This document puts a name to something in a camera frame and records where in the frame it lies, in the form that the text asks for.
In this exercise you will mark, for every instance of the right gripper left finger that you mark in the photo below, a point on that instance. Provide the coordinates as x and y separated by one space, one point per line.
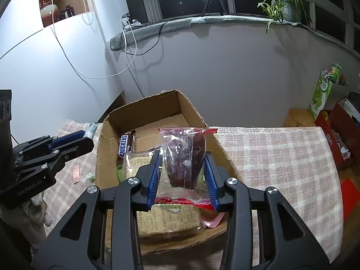
100 231

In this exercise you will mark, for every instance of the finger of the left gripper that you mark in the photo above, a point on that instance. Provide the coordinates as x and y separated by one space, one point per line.
64 153
67 139

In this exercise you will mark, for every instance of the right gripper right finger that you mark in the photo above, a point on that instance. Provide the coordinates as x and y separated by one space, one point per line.
263 231

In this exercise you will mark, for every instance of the green snack packet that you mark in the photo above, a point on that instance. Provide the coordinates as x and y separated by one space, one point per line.
120 173

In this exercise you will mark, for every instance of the red dates clear bag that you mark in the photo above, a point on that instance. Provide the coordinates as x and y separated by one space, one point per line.
183 152

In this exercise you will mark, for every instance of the Snickers bar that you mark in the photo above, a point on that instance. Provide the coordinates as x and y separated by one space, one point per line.
126 144

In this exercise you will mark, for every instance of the clear green candy packet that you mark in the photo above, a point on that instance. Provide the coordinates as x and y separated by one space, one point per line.
91 130

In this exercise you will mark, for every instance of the chocolate egg pink cup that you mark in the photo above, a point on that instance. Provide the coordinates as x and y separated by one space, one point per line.
212 221

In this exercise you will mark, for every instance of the pink small packet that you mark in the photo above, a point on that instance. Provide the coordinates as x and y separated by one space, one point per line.
76 174

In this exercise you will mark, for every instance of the red box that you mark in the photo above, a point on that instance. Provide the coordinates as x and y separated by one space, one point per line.
342 135

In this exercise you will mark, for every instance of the white power strip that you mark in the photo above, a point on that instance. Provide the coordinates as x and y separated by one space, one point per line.
127 22

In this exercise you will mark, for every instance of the green snack carton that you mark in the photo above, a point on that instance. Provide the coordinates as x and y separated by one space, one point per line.
327 79

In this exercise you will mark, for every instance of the potted spider plant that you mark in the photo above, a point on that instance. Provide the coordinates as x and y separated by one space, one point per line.
279 11

